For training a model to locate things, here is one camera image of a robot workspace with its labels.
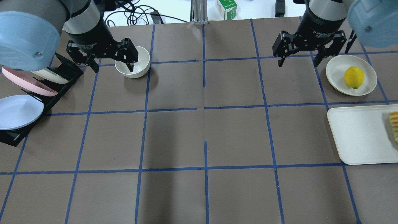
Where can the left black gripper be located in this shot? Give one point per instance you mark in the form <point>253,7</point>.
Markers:
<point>90,36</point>

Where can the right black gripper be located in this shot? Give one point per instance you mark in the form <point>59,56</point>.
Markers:
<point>316,26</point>

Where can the white bowl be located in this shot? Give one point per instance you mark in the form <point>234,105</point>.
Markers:
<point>140,68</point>

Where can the yellow lemon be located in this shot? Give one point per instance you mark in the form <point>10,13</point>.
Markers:
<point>354,77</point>

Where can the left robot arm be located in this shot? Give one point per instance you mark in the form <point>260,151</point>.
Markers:
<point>31,34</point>

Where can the cream round plate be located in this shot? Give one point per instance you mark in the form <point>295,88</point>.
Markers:
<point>335,72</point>

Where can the black dish rack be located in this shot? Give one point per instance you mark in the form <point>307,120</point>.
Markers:
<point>68,70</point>

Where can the black power adapter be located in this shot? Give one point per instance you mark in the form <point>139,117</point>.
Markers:
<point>279,8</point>

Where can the cream plate in rack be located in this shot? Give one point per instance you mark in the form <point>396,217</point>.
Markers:
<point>51,76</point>

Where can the pink plate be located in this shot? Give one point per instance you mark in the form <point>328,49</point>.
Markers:
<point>27,82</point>

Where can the green white carton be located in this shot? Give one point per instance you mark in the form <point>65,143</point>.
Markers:
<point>227,9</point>

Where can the light blue plate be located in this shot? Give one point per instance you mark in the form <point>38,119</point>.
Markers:
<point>19,111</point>

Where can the cream rectangular tray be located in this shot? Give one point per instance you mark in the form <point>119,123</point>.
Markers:
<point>362,134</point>

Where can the sliced yellow pineapple toy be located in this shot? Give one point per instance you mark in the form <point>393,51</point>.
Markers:
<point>393,122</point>

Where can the aluminium frame post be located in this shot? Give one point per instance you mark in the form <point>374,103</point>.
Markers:
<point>199,14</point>

